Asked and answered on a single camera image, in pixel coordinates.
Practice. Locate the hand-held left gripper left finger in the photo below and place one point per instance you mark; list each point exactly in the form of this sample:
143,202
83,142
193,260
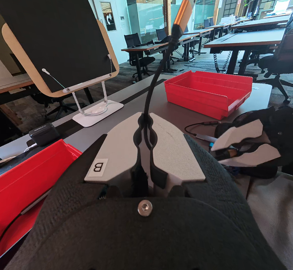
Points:
114,153

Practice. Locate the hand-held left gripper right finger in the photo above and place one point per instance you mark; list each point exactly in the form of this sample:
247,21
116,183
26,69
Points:
176,155

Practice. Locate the black board on white stand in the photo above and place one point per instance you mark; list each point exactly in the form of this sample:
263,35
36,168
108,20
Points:
45,22

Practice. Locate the person's grey clothing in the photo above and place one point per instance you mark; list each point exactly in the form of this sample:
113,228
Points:
270,205

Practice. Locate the red plastic bin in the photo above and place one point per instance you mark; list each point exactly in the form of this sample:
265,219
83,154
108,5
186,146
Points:
206,97
34,171

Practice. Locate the office desk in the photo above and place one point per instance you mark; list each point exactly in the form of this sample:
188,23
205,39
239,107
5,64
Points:
263,22
247,38
160,43

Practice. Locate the wooden pillar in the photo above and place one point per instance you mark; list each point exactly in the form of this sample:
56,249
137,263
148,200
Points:
166,4

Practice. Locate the black charger block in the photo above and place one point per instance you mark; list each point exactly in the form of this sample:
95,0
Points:
44,133

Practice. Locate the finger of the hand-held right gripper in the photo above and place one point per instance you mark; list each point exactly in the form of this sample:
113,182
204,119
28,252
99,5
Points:
242,131
256,156

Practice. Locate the black office chair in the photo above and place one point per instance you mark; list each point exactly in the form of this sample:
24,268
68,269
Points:
137,52
163,36
57,107
279,59

